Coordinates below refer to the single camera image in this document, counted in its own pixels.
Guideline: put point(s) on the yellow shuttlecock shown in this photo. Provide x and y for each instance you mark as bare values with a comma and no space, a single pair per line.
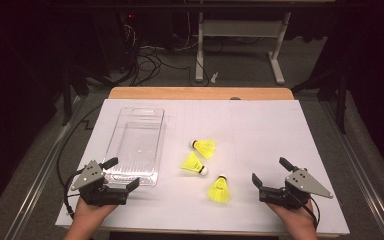
219,191
206,148
192,163

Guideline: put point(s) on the small white floor object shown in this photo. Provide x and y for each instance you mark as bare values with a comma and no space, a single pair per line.
214,77

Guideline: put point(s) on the black computer tower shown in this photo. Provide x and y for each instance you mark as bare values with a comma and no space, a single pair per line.
116,40

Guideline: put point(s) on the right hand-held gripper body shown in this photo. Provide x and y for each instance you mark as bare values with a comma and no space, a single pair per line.
300,185

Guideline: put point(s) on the white board sheet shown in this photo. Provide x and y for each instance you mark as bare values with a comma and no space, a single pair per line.
263,133

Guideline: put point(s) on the person's left hand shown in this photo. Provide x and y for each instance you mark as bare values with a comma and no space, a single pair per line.
91,212

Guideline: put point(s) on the metal floor rail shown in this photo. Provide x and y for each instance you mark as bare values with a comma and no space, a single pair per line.
363,180
40,180

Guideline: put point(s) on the white metal desk frame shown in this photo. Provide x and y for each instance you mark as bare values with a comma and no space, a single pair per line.
240,28

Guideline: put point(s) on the clear plastic container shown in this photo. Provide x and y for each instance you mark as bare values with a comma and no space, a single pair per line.
136,140

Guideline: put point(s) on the person's right hand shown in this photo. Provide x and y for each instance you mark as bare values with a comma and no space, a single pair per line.
298,218

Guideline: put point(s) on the black metal stand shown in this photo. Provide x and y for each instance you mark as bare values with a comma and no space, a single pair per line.
341,100
67,100

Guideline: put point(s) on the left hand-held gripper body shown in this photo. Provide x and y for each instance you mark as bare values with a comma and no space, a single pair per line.
96,196

